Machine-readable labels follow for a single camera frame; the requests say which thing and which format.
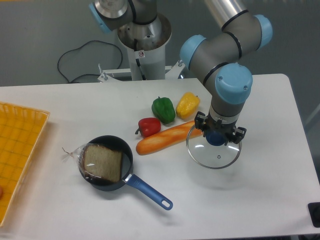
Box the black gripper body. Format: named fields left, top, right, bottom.
left=205, top=115, right=236, bottom=140

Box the dark pot blue handle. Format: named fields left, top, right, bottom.
left=86, top=135, right=173, bottom=211

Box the bagged bread slice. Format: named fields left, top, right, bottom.
left=65, top=143, right=123, bottom=185

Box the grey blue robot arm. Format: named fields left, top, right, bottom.
left=89, top=0, right=273, bottom=146

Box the glass pot lid blue knob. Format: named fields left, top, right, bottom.
left=186, top=124, right=242, bottom=170

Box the black corner device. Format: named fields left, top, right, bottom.
left=307, top=202, right=320, bottom=228

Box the red bell pepper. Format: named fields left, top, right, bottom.
left=135, top=117, right=161, bottom=138

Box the black cable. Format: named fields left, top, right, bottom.
left=57, top=40, right=123, bottom=84

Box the yellow bell pepper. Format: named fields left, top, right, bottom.
left=175, top=92, right=201, bottom=120

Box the green bell pepper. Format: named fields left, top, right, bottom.
left=151, top=97, right=176, bottom=124

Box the orange baguette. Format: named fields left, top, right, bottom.
left=135, top=120, right=202, bottom=156

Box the yellow plastic basket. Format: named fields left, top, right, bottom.
left=0, top=102, right=50, bottom=227

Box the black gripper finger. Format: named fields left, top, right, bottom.
left=226, top=127, right=247, bottom=144
left=194, top=111, right=208, bottom=131

